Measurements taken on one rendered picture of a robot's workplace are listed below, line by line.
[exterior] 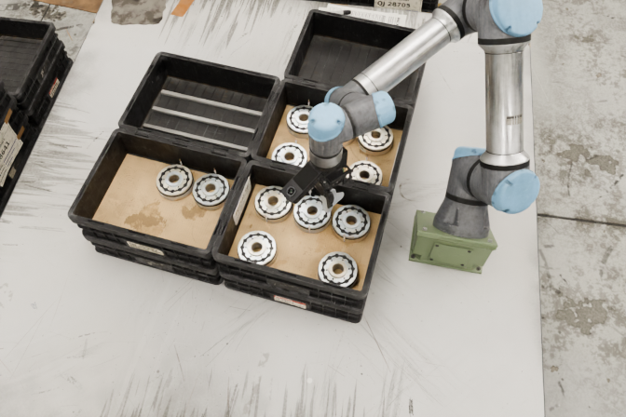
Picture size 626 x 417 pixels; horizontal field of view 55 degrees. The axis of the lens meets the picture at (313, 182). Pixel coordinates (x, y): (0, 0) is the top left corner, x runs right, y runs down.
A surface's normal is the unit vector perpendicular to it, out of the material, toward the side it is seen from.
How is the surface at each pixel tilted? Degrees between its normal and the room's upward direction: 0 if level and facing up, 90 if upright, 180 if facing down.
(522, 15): 43
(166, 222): 0
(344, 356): 0
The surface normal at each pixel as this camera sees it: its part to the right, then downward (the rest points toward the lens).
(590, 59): -0.01, -0.51
